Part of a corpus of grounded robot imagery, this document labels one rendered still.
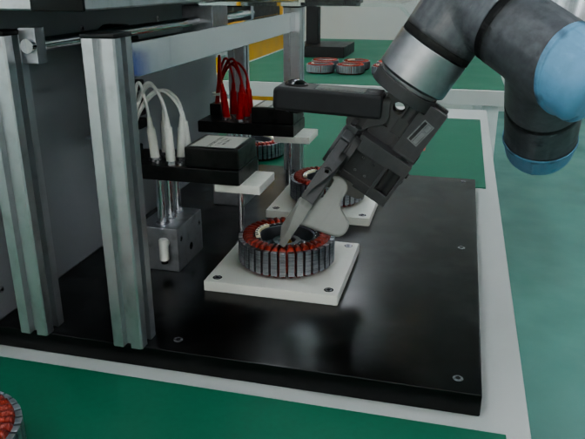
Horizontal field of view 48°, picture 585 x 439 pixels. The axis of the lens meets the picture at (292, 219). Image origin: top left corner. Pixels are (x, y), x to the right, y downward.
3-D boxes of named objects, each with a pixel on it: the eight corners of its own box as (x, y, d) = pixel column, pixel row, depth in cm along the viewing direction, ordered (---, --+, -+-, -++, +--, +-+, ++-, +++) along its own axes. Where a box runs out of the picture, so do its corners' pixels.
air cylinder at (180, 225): (204, 248, 83) (201, 207, 81) (180, 272, 76) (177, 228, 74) (167, 244, 84) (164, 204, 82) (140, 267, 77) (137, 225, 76)
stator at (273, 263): (341, 246, 80) (342, 219, 79) (323, 286, 70) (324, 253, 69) (255, 239, 83) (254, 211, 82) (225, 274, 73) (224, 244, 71)
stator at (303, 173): (373, 191, 101) (373, 168, 100) (351, 213, 92) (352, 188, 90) (305, 183, 105) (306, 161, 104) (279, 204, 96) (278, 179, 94)
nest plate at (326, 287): (359, 252, 82) (359, 242, 82) (337, 306, 68) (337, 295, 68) (245, 240, 85) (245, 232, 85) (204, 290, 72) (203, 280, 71)
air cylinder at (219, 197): (258, 192, 105) (258, 158, 103) (245, 206, 98) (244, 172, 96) (229, 189, 106) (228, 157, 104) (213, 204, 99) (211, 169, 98)
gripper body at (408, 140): (378, 213, 68) (448, 118, 63) (310, 166, 68) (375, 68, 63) (386, 191, 75) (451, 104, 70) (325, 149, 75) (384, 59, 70)
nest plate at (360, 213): (382, 194, 104) (382, 186, 104) (369, 226, 90) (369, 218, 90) (291, 187, 107) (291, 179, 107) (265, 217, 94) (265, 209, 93)
